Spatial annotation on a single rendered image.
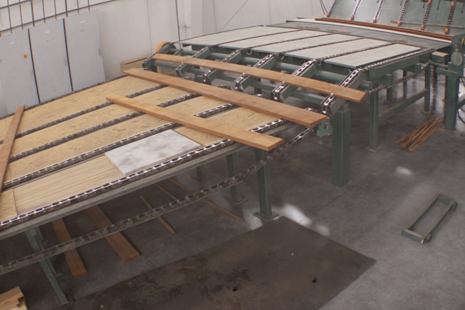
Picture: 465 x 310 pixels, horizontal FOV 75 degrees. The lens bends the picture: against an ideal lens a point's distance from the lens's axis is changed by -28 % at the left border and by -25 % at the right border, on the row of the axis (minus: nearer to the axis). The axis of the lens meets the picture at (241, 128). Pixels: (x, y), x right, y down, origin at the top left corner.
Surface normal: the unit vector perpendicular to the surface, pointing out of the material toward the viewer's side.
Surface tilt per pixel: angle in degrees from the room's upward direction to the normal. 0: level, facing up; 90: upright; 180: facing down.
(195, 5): 99
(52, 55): 90
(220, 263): 0
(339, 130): 90
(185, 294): 0
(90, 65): 90
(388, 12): 47
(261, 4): 89
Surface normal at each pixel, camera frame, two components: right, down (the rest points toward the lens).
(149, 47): 0.77, 0.17
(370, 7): -0.64, -0.43
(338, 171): -0.79, 0.29
